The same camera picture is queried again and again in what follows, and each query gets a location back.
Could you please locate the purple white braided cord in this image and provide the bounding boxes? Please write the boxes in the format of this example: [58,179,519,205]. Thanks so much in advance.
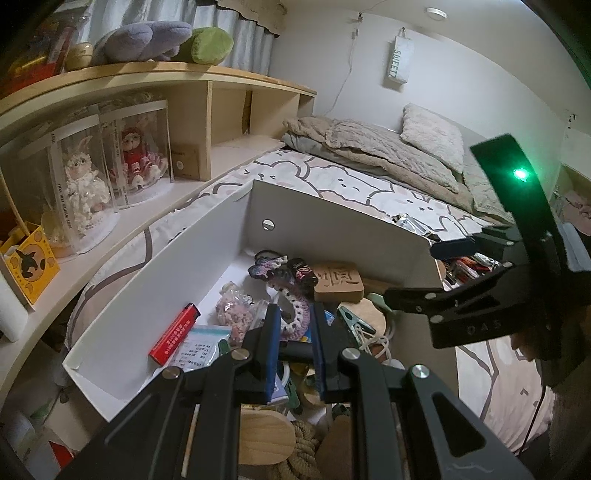
[248,256,311,341]

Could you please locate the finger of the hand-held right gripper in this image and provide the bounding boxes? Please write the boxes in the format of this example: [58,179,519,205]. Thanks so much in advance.
[429,228,525,260]
[383,262,529,320]

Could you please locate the small beige jar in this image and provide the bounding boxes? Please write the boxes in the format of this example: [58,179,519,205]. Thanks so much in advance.
[64,42,96,71]

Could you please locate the yellow box with handle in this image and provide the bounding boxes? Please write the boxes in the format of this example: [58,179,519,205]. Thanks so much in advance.
[0,220,62,306]

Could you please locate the red lighter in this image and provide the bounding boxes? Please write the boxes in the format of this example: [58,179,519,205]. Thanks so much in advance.
[148,302,201,368]

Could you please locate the thick beige rope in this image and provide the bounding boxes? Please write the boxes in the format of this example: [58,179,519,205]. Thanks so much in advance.
[271,419,325,480]

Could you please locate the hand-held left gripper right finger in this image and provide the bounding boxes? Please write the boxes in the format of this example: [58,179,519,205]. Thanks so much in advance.
[310,301,539,480]

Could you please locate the fluffy beige pillow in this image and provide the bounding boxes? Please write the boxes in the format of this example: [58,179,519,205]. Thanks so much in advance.
[399,102,465,174]

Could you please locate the pink hanging clothes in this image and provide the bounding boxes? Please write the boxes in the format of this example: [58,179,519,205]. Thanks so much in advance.
[553,188,591,223]

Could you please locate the brown cork piece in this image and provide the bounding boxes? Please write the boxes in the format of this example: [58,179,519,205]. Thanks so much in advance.
[316,414,354,480]

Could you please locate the green plush toy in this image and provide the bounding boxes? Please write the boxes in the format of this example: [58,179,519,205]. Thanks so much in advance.
[177,27,235,65]

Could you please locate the small brown cardboard box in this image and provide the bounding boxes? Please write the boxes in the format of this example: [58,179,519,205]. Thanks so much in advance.
[170,145,202,181]

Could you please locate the bag of pink candy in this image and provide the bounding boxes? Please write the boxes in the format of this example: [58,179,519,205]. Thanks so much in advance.
[215,285,260,345]

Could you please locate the green plastic clip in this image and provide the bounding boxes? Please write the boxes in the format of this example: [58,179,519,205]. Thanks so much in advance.
[339,306,378,336]

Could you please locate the mint round case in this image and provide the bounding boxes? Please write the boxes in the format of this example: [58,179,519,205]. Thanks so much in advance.
[369,291,399,320]

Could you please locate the white rabbit doll display box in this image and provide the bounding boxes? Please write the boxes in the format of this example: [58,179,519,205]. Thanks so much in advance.
[20,110,122,253]

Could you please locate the thin black cable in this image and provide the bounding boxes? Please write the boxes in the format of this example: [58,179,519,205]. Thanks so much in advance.
[521,382,549,459]

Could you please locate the wooden shelf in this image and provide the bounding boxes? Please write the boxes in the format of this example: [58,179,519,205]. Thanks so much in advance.
[0,64,319,398]

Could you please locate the beige printed valance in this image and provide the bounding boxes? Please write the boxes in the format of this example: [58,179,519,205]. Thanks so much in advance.
[196,0,283,36]

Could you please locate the black packet with pink print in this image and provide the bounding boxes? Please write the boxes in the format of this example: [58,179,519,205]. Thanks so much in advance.
[286,257,320,289]

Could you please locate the white hanging tissue pouch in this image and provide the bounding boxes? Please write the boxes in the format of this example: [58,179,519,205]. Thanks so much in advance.
[382,33,413,89]

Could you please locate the round wooden disc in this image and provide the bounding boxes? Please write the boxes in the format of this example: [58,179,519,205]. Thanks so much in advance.
[336,298,389,352]

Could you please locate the white storage box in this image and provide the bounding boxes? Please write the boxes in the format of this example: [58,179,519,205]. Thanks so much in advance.
[62,179,461,424]

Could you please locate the pale blue curtain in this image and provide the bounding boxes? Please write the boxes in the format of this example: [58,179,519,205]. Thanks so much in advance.
[83,0,278,77]

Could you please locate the white wall cable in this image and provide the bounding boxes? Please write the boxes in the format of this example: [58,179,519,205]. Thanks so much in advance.
[329,13,366,117]

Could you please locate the purple plush toy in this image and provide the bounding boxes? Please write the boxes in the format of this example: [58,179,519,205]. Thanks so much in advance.
[91,20,193,66]

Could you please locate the light blue printed packet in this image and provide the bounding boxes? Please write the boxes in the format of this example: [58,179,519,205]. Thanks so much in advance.
[172,325,232,371]

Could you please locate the folded beige blanket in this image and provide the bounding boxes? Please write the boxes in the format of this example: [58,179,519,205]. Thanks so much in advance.
[282,115,476,214]

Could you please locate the carved wooden block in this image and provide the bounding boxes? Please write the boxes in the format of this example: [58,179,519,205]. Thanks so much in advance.
[312,261,366,304]

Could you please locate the clear plastic wrapper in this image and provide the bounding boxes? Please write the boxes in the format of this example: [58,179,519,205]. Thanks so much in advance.
[392,213,445,239]

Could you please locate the knitted beige pillow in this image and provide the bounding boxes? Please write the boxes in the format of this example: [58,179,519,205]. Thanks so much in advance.
[461,161,514,225]

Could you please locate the red doll display box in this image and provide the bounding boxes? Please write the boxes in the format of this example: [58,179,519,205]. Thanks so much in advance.
[99,99,174,209]

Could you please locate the black bar-shaped object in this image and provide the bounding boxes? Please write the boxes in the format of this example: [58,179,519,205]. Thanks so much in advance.
[278,344,315,362]

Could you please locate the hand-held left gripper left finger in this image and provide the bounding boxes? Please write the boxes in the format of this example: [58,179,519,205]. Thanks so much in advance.
[55,302,284,480]

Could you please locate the rounded light wooden board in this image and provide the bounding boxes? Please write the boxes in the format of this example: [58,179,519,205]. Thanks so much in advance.
[237,408,297,468]

